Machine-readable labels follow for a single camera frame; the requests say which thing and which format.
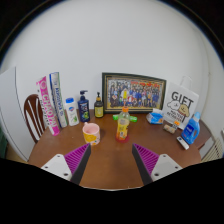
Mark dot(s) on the white remote control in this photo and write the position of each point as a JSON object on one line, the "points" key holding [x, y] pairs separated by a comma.
{"points": [[182, 142]]}

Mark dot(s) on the small orange and white box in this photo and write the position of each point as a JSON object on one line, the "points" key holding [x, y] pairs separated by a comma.
{"points": [[176, 124]]}

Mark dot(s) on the white paper gift bag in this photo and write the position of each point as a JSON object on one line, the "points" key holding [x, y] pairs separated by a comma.
{"points": [[181, 103]]}

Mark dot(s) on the pink ceramic mug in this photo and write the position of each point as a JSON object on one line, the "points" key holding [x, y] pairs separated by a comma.
{"points": [[91, 135]]}

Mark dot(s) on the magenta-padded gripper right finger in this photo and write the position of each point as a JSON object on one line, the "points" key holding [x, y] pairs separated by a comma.
{"points": [[146, 160]]}

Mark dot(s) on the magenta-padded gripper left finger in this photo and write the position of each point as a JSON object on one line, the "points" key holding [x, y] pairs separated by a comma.
{"points": [[78, 160]]}

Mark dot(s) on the dark blue pump shampoo bottle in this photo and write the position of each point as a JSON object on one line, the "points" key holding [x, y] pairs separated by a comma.
{"points": [[84, 110]]}

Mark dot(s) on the blue tissue pack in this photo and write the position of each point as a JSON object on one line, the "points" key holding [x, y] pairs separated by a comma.
{"points": [[155, 117]]}

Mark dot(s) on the framed group photo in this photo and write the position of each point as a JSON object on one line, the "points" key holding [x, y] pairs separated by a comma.
{"points": [[133, 92]]}

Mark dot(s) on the white flat panel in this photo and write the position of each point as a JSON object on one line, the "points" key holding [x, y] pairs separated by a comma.
{"points": [[10, 113]]}

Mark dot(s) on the brown wooden chair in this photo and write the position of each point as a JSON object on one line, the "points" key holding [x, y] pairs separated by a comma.
{"points": [[33, 120]]}

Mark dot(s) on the orange-capped juice bottle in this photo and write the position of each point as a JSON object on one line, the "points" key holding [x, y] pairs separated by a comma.
{"points": [[123, 126]]}

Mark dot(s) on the amber pump bottle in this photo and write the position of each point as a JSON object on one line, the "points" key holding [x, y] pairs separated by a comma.
{"points": [[98, 109]]}

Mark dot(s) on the white lotion bottle blue cap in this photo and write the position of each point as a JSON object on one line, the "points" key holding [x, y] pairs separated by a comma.
{"points": [[72, 115]]}

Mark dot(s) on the white and blue shuttlecock tube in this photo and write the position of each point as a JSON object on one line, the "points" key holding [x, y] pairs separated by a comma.
{"points": [[58, 100]]}

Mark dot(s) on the blue detergent bottle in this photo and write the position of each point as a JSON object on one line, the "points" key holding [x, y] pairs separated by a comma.
{"points": [[190, 130]]}

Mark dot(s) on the small beige snack pack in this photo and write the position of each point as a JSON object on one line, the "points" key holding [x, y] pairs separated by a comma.
{"points": [[169, 128]]}

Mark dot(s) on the white radiator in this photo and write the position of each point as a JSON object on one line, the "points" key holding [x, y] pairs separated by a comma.
{"points": [[213, 151]]}

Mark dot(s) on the pink shuttlecock tube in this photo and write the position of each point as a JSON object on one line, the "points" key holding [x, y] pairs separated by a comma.
{"points": [[48, 106]]}

